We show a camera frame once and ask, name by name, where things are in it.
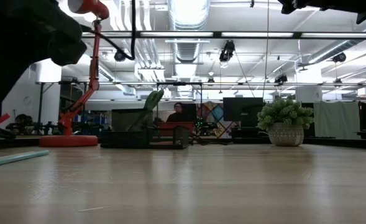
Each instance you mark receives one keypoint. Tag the black background monitor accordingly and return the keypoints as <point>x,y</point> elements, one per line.
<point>243,112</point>

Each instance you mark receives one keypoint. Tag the silver ventilation duct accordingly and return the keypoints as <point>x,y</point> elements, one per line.
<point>187,15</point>

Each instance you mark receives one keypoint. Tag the red desk lamp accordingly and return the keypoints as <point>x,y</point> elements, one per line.
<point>94,74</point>

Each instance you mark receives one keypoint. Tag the teal pencil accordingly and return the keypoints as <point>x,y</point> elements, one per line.
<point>15,157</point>

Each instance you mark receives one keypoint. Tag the potted green plant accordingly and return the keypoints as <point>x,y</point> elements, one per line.
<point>285,133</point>

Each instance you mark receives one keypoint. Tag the colourful patterned panel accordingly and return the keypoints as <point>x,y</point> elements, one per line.
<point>218,123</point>

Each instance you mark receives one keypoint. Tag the pale green fabric screen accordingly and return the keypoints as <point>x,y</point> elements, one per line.
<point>335,119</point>

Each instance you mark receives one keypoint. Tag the black ceiling spotlight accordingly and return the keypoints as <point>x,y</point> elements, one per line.
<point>120,55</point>
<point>227,51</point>
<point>281,78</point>
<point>339,57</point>

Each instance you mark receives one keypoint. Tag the black mesh desk organizer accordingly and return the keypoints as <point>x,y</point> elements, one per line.
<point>130,140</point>

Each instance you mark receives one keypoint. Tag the person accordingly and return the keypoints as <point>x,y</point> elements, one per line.
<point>178,117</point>

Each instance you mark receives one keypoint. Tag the black overhead frame beam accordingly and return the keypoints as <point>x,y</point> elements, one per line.
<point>263,34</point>

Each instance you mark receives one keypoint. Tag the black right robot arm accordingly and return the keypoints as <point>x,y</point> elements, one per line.
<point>341,4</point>

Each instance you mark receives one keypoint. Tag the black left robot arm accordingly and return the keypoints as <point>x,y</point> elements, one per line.
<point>15,46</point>

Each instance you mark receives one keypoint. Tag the black background workstation frame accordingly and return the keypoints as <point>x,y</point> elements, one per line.
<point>40,105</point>

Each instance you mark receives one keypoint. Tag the black table frame rail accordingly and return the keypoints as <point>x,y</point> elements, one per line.
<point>341,143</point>

